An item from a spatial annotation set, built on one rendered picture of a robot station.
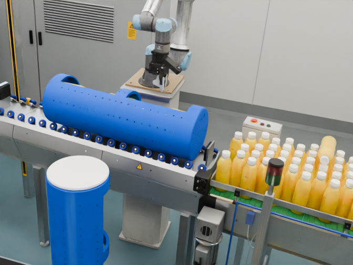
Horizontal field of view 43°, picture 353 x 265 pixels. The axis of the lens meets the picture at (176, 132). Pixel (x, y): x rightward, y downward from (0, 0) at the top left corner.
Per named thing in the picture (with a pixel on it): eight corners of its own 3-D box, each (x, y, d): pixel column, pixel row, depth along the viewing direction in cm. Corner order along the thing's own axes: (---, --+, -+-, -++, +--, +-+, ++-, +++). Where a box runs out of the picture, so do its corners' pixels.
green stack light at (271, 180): (266, 176, 191) (268, 166, 188) (281, 180, 189) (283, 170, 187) (262, 183, 185) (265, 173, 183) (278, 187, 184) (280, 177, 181)
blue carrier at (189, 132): (70, 114, 278) (72, 69, 268) (204, 150, 252) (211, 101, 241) (41, 128, 253) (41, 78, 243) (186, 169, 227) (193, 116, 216)
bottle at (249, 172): (242, 189, 227) (248, 156, 218) (255, 194, 224) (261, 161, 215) (236, 195, 221) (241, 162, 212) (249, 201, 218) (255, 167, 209)
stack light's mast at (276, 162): (263, 187, 194) (270, 155, 186) (278, 192, 192) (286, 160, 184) (260, 195, 188) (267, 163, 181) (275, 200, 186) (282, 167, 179)
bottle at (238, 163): (226, 190, 225) (231, 156, 216) (229, 182, 231) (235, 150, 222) (240, 193, 224) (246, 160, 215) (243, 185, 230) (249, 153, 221)
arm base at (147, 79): (148, 75, 283) (149, 60, 279) (170, 80, 279) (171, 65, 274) (136, 83, 271) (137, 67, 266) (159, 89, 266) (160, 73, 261)
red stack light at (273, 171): (268, 166, 188) (270, 158, 187) (283, 170, 187) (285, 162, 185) (265, 173, 183) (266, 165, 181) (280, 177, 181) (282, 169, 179)
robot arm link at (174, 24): (157, 14, 231) (152, 19, 222) (179, 17, 230) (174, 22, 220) (156, 29, 235) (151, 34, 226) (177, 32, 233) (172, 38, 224)
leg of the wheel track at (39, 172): (43, 240, 312) (37, 163, 283) (50, 243, 311) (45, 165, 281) (38, 245, 308) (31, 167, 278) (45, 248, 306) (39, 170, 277)
